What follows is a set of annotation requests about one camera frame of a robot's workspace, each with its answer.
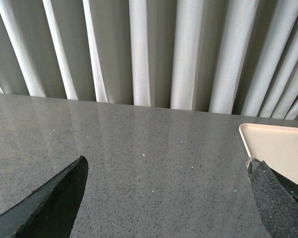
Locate cream rectangular tray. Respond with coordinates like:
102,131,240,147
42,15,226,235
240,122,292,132
239,123,298,185

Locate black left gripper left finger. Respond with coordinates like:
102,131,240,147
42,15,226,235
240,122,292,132
0,156,88,238

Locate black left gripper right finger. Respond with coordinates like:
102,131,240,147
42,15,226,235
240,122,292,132
246,157,298,238

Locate white pleated curtain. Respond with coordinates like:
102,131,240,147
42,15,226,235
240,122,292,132
0,0,298,120

